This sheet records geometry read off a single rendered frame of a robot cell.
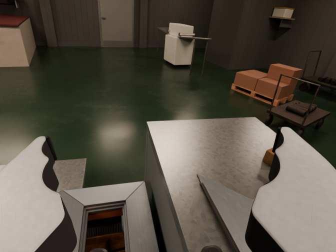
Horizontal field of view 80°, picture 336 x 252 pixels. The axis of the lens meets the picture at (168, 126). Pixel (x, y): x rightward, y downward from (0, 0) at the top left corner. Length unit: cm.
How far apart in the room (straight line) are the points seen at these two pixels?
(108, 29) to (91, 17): 66
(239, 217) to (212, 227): 7
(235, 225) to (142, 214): 37
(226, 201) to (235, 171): 17
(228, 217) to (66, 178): 82
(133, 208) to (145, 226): 9
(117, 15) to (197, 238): 869
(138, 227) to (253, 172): 45
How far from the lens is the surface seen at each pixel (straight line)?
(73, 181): 113
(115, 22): 895
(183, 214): 59
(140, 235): 79
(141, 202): 86
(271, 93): 470
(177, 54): 631
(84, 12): 881
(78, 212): 87
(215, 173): 73
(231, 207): 61
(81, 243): 81
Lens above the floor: 152
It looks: 30 degrees down
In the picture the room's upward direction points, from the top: 6 degrees clockwise
